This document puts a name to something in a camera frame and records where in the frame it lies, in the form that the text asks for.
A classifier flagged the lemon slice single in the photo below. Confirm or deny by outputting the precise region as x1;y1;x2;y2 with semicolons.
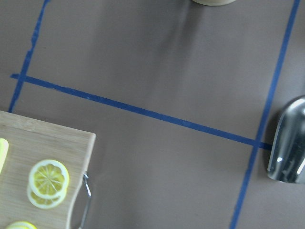
5;221;37;229

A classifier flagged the yellow plastic knife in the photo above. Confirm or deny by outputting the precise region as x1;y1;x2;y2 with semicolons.
0;138;9;173

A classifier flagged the wooden cutting board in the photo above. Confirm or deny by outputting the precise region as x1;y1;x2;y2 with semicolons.
0;112;96;229

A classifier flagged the metal board handle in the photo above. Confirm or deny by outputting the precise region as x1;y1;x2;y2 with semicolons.
77;171;92;229

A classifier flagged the lemon slice under upper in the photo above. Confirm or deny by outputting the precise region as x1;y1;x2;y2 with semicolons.
27;186;67;210

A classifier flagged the steel scoop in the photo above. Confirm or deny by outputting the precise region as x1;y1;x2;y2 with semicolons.
267;95;305;184

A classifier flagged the wooden mug tree stand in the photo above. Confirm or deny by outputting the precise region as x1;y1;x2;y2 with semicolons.
192;0;236;6

